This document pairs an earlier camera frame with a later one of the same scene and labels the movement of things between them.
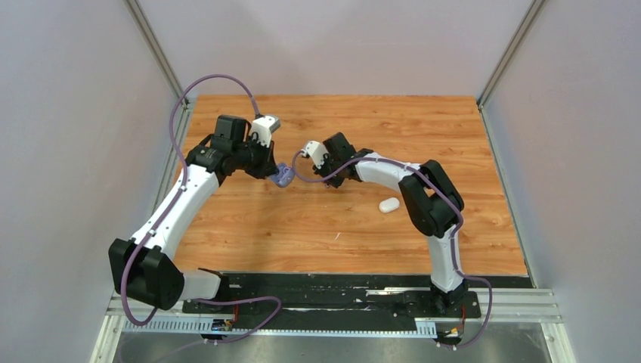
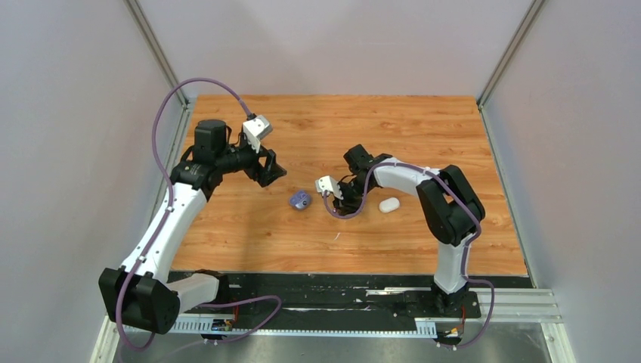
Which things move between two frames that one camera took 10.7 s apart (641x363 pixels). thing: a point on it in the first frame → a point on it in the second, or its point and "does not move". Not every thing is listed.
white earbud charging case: (388, 205) does not move
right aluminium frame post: (531, 14) does not move
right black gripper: (322, 172) → (345, 206)
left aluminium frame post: (162, 60) does not move
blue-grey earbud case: (284, 175) → (300, 200)
